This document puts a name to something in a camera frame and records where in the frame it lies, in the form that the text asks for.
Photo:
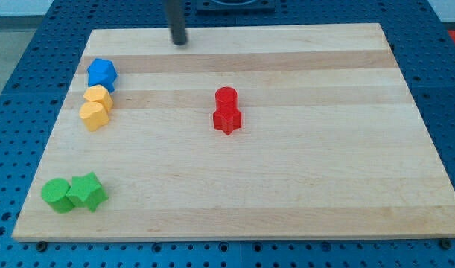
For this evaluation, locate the light wooden board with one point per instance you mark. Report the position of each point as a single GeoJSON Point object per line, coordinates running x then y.
{"type": "Point", "coordinates": [332, 144]}

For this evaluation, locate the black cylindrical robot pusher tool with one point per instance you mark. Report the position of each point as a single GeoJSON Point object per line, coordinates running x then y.
{"type": "Point", "coordinates": [176, 22]}

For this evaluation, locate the red cylinder block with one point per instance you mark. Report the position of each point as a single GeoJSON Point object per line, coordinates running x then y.
{"type": "Point", "coordinates": [226, 99]}

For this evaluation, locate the yellow hexagon block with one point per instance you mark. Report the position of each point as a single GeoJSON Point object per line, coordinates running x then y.
{"type": "Point", "coordinates": [99, 94]}

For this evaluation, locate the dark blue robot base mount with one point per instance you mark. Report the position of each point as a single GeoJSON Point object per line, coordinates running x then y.
{"type": "Point", "coordinates": [233, 6]}

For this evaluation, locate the blue polygon block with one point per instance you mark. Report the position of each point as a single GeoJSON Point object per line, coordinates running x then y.
{"type": "Point", "coordinates": [102, 72]}

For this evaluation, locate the red star block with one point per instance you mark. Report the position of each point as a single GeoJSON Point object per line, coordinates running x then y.
{"type": "Point", "coordinates": [227, 119]}

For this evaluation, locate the yellow heart block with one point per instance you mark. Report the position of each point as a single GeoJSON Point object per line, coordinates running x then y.
{"type": "Point", "coordinates": [93, 115]}

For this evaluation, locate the green star block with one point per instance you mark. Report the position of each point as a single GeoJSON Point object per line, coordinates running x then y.
{"type": "Point", "coordinates": [86, 192]}

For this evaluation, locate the green cylinder block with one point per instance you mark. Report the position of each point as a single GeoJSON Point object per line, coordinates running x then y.
{"type": "Point", "coordinates": [54, 194]}

